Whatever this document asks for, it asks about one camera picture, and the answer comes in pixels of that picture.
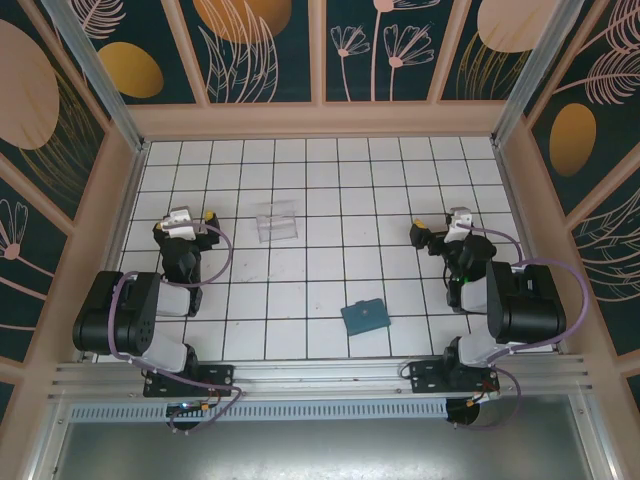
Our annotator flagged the clear plastic box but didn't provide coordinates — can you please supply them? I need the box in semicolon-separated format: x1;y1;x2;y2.
255;199;301;244

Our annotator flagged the teal leather card holder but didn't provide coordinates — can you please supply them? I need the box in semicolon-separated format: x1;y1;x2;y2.
340;298;392;338

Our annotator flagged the grey metal sheet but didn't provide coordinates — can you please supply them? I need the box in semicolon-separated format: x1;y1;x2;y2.
29;394;619;480

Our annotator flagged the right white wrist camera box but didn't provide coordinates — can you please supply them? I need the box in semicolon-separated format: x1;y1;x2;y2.
446;206;474;234

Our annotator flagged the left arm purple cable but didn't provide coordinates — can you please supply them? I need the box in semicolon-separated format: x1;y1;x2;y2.
108;222;246;437

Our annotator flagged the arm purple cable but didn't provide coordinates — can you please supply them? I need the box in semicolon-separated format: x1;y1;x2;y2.
108;222;246;437
467;224;591;432

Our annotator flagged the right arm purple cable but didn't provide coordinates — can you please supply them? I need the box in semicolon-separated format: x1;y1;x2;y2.
467;224;591;432

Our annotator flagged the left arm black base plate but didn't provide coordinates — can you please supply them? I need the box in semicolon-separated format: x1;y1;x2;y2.
143;363;236;399

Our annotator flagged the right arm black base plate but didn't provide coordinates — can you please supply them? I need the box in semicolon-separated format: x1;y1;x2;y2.
408;360;501;396

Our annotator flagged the aluminium corner post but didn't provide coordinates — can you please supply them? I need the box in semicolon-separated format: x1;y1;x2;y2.
39;0;147;153
492;0;579;147

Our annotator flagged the aluminium frame rail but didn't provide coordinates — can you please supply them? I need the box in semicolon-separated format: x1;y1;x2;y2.
47;352;599;401

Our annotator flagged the slotted grey cable duct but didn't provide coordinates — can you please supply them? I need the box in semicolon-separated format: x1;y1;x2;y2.
67;399;449;422

